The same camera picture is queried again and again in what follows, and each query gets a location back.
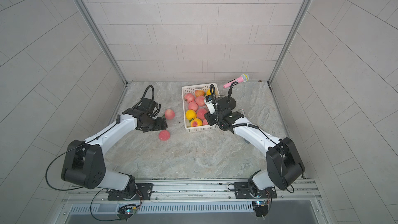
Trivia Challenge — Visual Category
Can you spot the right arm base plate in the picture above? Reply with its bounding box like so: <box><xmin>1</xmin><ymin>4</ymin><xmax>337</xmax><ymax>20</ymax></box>
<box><xmin>233</xmin><ymin>181</ymin><xmax>277</xmax><ymax>199</ymax></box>

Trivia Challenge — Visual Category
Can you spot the orange wrinkled peach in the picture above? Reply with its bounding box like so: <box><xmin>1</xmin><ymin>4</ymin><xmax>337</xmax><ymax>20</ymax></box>
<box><xmin>194</xmin><ymin>90</ymin><xmax>205</xmax><ymax>97</ymax></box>

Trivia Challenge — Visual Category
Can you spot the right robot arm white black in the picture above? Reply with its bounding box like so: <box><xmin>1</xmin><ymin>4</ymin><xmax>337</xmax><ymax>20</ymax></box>
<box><xmin>205</xmin><ymin>84</ymin><xmax>305</xmax><ymax>198</ymax></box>

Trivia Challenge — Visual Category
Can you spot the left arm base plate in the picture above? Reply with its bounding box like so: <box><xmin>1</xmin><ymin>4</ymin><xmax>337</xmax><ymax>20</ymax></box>
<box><xmin>106</xmin><ymin>183</ymin><xmax>154</xmax><ymax>201</ymax></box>

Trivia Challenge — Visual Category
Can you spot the aluminium mounting rail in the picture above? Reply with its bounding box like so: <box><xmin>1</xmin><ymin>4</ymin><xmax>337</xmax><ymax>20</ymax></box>
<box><xmin>62</xmin><ymin>178</ymin><xmax>321</xmax><ymax>204</ymax></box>

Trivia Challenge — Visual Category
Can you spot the pink toy microphone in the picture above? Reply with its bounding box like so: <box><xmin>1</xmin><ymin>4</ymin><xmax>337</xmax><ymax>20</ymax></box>
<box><xmin>223</xmin><ymin>74</ymin><xmax>249</xmax><ymax>89</ymax></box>

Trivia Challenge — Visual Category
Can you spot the white ventilation grille strip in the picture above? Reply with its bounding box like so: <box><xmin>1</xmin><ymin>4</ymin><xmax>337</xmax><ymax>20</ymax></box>
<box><xmin>69</xmin><ymin>201</ymin><xmax>254</xmax><ymax>215</ymax></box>

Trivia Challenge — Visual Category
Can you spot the white perforated plastic basket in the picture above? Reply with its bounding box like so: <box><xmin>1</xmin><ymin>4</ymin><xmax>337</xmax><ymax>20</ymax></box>
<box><xmin>181</xmin><ymin>83</ymin><xmax>219</xmax><ymax>133</ymax></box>

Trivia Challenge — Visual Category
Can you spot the pink peach with leaf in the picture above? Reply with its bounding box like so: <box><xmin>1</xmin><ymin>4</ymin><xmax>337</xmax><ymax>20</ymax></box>
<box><xmin>184</xmin><ymin>93</ymin><xmax>195</xmax><ymax>104</ymax></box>

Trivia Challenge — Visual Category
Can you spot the dark pink peach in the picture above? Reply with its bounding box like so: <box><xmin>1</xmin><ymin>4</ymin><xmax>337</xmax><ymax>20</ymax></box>
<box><xmin>159</xmin><ymin>130</ymin><xmax>171</xmax><ymax>141</ymax></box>

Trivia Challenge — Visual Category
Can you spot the yellow peach with leaf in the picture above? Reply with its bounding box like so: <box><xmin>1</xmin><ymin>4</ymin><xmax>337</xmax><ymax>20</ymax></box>
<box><xmin>190</xmin><ymin>118</ymin><xmax>203</xmax><ymax>127</ymax></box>

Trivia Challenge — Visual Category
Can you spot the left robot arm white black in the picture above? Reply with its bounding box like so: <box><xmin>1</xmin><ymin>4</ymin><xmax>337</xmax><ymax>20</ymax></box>
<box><xmin>61</xmin><ymin>95</ymin><xmax>170</xmax><ymax>200</ymax></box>

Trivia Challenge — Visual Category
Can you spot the right circuit board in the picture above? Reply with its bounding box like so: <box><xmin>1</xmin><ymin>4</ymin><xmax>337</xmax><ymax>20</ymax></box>
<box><xmin>252</xmin><ymin>201</ymin><xmax>271</xmax><ymax>219</ymax></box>

